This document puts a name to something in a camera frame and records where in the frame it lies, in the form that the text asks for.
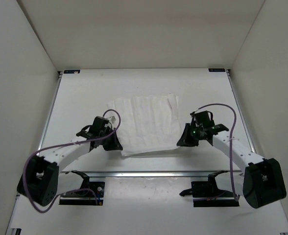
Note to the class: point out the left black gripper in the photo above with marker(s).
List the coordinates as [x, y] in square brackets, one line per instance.
[115, 144]

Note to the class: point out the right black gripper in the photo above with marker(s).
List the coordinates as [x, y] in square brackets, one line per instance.
[185, 141]

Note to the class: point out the white pleated skirt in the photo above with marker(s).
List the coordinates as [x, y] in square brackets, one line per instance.
[148, 123]

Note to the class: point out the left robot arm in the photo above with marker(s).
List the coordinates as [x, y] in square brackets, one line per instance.
[43, 180]

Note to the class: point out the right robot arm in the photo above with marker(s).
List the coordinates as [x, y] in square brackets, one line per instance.
[260, 181]

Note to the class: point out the right blue table label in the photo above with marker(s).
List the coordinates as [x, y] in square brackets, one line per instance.
[216, 70]

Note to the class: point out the blue table label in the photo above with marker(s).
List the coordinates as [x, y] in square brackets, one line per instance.
[71, 71]
[216, 70]

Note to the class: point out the left blue table label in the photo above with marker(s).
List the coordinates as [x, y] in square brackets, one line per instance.
[71, 71]

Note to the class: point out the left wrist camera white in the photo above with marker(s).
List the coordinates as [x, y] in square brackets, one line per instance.
[111, 121]

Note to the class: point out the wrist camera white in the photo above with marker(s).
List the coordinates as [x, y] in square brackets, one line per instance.
[111, 121]
[195, 115]

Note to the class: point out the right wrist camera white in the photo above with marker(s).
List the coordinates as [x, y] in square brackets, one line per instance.
[195, 115]

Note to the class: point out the aluminium table front rail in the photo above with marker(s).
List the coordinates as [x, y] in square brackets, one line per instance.
[148, 174]

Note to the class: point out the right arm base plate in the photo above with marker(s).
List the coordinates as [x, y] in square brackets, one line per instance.
[206, 194]

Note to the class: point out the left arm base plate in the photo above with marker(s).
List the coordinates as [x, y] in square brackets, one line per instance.
[92, 192]

